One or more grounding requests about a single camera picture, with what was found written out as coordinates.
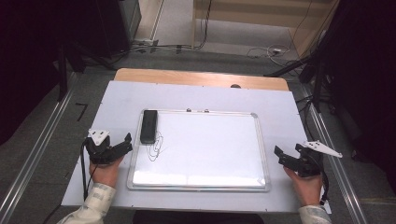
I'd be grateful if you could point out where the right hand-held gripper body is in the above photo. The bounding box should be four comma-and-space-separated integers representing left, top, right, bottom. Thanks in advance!
291, 140, 344, 178

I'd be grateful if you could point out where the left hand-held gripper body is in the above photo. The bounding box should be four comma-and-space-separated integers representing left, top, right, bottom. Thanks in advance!
83, 129, 121, 165

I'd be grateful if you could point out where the black whiteboard eraser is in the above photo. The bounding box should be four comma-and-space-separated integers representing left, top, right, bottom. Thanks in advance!
139, 109, 159, 146

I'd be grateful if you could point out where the metal-framed whiteboard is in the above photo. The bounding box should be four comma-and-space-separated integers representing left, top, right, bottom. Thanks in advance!
126, 108, 272, 192

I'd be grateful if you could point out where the person's left hand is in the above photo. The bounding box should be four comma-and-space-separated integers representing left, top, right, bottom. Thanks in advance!
88, 155, 125, 189

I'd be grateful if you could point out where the person's right hand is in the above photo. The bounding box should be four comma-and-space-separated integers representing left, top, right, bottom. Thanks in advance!
282, 166, 323, 207

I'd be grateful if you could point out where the white table cover sheet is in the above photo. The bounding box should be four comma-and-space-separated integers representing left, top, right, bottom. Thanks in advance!
61, 79, 332, 216

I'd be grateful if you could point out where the black metal stand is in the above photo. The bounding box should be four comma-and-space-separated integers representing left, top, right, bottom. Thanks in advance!
263, 46, 328, 113
56, 45, 69, 102

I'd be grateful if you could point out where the black cabinet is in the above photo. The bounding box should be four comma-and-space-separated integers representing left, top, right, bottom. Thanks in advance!
92, 0, 143, 59

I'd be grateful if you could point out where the wooden furniture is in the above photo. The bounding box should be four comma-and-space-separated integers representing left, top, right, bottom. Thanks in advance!
191, 0, 341, 55

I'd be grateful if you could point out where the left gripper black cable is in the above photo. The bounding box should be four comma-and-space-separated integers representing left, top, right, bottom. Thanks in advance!
79, 141, 96, 201

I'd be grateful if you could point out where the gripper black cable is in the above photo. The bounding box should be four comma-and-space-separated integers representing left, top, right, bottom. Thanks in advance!
79, 141, 96, 201
319, 170, 331, 205

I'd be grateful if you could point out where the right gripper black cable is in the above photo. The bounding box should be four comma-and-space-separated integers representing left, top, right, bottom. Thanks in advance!
319, 170, 331, 205

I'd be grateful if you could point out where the metal floor rail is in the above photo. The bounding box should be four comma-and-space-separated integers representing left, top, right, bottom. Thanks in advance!
0, 73, 78, 224
300, 85, 370, 224

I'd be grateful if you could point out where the white floor cable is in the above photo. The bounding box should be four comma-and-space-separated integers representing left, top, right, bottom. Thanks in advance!
247, 44, 291, 61

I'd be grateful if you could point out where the black hanging cable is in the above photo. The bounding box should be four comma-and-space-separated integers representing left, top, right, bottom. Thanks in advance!
195, 0, 214, 50

